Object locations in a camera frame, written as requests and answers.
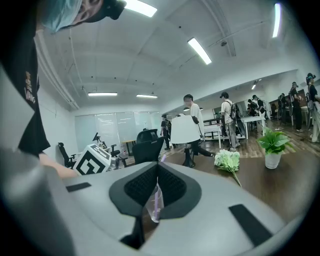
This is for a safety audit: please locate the person's blue face mask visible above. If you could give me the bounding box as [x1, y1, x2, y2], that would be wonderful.
[39, 0, 84, 35]

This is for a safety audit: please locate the pink plastic straw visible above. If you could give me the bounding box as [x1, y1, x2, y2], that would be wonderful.
[153, 154, 168, 223]

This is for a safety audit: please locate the white flower bouquet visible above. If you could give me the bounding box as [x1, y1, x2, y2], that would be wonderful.
[213, 149, 243, 189]

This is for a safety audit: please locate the round wooden table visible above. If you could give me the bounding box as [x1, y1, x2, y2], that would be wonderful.
[120, 139, 138, 157]

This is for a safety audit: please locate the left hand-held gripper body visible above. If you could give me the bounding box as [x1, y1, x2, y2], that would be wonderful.
[72, 143, 121, 176]

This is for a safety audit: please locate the white shade table lamp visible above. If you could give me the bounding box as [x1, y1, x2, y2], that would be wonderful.
[170, 113, 202, 169]

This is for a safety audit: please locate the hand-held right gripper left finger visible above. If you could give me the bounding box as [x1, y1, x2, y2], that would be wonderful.
[62, 161, 159, 256]

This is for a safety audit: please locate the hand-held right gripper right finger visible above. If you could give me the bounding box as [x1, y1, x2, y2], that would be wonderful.
[143, 161, 288, 256]

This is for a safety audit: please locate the black office chair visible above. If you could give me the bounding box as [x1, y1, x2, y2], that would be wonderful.
[57, 142, 78, 170]
[131, 128, 165, 166]
[109, 143, 128, 168]

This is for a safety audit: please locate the person's face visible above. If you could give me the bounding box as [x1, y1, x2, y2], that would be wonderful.
[72, 0, 106, 25]

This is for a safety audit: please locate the black monitor on arm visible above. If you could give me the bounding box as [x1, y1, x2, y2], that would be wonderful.
[91, 132, 108, 150]

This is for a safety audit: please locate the person's left forearm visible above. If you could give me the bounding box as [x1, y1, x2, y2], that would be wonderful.
[38, 151, 79, 180]

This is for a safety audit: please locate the person's black t-shirt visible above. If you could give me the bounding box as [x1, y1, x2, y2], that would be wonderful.
[0, 0, 51, 158]

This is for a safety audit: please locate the green plant in white pot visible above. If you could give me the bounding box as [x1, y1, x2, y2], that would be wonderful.
[256, 126, 296, 170]

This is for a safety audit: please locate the black head-worn camera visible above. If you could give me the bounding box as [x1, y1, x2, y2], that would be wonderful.
[93, 0, 128, 21]

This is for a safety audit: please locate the white table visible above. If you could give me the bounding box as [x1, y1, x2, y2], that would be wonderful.
[241, 116, 267, 140]
[202, 124, 223, 148]

